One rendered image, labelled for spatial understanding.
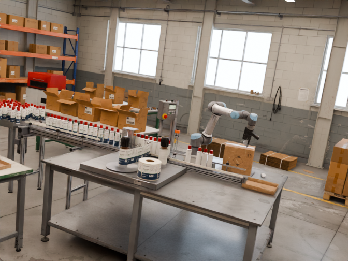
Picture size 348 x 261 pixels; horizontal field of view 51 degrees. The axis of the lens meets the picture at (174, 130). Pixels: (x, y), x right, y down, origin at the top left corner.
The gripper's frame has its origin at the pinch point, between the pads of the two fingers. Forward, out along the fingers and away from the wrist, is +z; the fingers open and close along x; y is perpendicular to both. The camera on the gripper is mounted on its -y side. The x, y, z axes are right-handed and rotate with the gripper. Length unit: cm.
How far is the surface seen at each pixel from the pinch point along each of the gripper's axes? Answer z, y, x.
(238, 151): 8.1, 6.9, 1.2
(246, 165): 19.0, -4.2, 4.5
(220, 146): 190, 48, -345
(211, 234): 87, 12, 43
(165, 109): -16, 91, -2
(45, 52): 155, 602, -548
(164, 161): 17, 73, 44
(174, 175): 18, 58, 60
